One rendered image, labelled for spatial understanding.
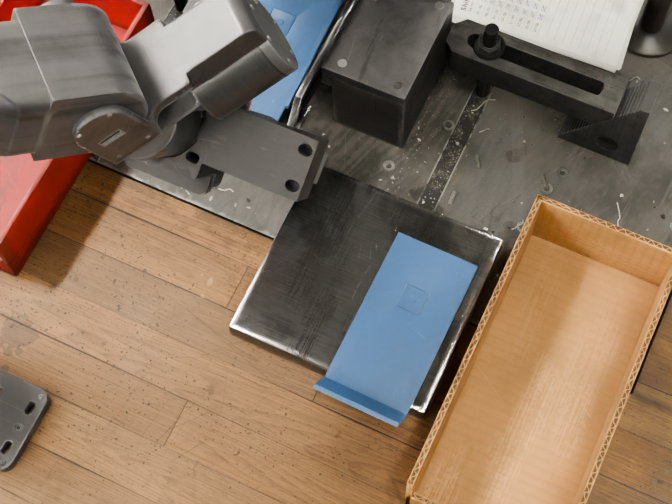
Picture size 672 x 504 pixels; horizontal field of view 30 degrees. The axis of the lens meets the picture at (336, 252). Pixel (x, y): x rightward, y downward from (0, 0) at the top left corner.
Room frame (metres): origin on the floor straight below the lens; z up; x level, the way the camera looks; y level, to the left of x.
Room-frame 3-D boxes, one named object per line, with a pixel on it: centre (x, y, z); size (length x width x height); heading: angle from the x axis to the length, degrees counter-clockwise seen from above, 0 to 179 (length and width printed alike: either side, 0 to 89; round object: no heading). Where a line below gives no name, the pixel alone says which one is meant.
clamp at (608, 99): (0.52, -0.17, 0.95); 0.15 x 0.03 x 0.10; 61
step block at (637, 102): (0.49, -0.23, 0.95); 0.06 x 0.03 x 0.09; 61
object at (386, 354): (0.32, -0.04, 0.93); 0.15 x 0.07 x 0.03; 150
